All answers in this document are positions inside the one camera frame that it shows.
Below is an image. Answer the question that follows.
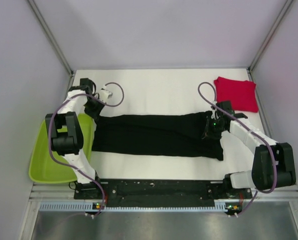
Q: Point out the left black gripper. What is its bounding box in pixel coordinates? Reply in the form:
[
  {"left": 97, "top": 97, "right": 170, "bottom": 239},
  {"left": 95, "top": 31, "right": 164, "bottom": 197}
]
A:
[{"left": 83, "top": 96, "right": 106, "bottom": 121}]

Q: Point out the black t shirt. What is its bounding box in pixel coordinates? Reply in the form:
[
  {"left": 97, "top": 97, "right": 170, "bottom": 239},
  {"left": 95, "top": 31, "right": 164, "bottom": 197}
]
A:
[{"left": 92, "top": 111, "right": 224, "bottom": 161}]

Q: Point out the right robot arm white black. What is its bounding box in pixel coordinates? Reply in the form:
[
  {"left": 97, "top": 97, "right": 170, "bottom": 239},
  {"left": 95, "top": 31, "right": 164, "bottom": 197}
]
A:
[{"left": 202, "top": 101, "right": 296, "bottom": 198}]

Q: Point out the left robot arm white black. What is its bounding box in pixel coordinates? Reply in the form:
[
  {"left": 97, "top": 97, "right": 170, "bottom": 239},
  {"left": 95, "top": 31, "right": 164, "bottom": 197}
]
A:
[{"left": 45, "top": 78, "right": 113, "bottom": 199}]

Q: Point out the folded red t shirt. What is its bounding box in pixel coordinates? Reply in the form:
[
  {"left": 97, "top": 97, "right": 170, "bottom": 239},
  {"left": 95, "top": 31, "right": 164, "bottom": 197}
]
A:
[{"left": 213, "top": 76, "right": 259, "bottom": 113}]

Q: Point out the lime green plastic bin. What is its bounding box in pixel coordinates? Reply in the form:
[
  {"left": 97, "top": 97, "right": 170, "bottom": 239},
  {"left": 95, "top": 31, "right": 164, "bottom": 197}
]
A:
[{"left": 28, "top": 114, "right": 95, "bottom": 184}]

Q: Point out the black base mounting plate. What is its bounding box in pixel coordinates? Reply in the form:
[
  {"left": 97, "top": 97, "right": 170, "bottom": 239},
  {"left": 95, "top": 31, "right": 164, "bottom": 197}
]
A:
[{"left": 74, "top": 178, "right": 252, "bottom": 208}]

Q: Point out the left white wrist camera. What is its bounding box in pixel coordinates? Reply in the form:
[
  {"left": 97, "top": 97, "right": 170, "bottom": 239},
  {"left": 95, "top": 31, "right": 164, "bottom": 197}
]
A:
[{"left": 98, "top": 85, "right": 113, "bottom": 103}]

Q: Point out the left aluminium frame post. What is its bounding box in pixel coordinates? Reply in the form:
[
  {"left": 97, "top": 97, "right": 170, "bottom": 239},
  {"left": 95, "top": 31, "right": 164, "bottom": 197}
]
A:
[{"left": 25, "top": 0, "right": 74, "bottom": 76}]

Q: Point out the aluminium frame post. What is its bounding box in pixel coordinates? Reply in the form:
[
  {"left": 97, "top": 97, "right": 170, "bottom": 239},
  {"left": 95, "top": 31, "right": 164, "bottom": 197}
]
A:
[
  {"left": 247, "top": 0, "right": 295, "bottom": 73},
  {"left": 25, "top": 0, "right": 74, "bottom": 76}
]

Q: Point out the grey slotted cable duct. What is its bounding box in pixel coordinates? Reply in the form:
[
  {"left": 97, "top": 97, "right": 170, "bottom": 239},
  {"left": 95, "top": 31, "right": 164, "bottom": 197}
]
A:
[{"left": 39, "top": 202, "right": 241, "bottom": 213}]

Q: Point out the right aluminium frame post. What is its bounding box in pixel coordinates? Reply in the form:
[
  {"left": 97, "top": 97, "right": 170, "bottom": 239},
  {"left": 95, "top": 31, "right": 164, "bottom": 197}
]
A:
[{"left": 247, "top": 0, "right": 295, "bottom": 73}]

